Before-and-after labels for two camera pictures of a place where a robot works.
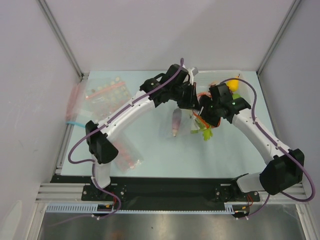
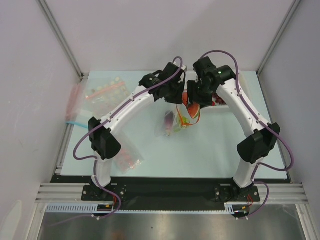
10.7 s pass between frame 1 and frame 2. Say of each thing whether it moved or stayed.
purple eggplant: moved
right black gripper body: moved
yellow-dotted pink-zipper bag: stayed
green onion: moved
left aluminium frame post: stayed
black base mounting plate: stayed
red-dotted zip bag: stayed
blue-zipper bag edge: stayed
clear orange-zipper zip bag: moved
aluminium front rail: stayed
